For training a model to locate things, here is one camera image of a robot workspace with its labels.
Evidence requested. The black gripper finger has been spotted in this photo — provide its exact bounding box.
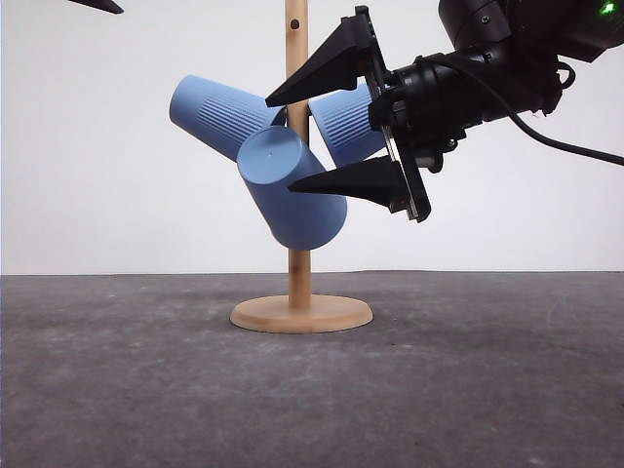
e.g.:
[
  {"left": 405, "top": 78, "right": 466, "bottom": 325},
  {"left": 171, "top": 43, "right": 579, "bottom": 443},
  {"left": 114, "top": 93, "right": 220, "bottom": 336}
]
[
  {"left": 288, "top": 155, "right": 431, "bottom": 222},
  {"left": 68, "top": 0, "right": 125, "bottom": 15},
  {"left": 265, "top": 5, "right": 387, "bottom": 108}
]

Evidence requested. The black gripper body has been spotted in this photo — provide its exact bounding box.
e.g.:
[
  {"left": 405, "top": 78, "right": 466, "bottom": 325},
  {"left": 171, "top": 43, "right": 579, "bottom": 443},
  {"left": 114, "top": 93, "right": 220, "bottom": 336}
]
[{"left": 366, "top": 8, "right": 500, "bottom": 222}]

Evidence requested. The blue ribbed cup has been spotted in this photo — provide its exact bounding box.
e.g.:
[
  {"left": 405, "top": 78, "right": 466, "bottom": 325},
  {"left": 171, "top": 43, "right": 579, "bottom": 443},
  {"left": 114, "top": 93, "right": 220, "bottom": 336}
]
[{"left": 237, "top": 126, "right": 347, "bottom": 251}]

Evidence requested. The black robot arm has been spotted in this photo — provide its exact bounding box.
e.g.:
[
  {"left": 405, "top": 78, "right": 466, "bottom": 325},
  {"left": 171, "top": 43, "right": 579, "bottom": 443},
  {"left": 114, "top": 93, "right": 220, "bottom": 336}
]
[{"left": 265, "top": 0, "right": 624, "bottom": 223}]

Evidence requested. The wooden mug tree stand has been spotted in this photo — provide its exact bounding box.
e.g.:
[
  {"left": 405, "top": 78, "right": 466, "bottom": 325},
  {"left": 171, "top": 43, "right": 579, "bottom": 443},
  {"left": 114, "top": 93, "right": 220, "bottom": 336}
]
[{"left": 231, "top": 0, "right": 373, "bottom": 333}]

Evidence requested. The black cable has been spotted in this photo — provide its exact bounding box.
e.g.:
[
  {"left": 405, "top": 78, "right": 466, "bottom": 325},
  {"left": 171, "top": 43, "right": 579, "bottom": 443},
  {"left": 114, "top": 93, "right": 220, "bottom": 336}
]
[{"left": 508, "top": 61, "right": 624, "bottom": 167}]

